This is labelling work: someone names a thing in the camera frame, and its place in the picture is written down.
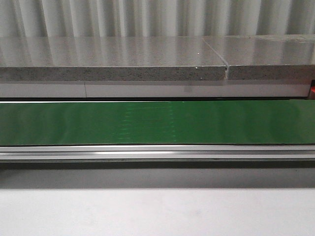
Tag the grey stone countertop slab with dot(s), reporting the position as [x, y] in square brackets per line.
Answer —
[181, 58]

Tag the green conveyor belt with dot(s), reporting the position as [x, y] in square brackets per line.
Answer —
[167, 122]

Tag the aluminium conveyor frame rail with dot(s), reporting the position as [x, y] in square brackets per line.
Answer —
[156, 153]

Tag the white pleated curtain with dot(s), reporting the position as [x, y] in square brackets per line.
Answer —
[155, 17]

